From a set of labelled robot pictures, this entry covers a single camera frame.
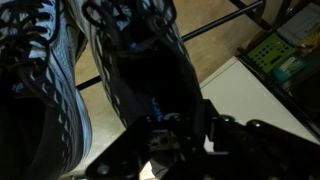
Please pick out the teal box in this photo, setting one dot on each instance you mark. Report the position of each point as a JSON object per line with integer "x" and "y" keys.
{"x": 288, "y": 68}

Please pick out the grey black running shoe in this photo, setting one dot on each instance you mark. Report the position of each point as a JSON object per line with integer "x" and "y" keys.
{"x": 56, "y": 100}
{"x": 146, "y": 73}

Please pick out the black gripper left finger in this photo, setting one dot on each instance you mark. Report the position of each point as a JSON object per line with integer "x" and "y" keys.
{"x": 133, "y": 150}

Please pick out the white cabinet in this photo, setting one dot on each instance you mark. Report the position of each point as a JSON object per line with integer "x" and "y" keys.
{"x": 240, "y": 100}

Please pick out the green plastic crate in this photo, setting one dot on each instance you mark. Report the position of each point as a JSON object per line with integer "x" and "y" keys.
{"x": 266, "y": 53}

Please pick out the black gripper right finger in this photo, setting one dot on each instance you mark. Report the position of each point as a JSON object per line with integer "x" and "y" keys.
{"x": 266, "y": 153}

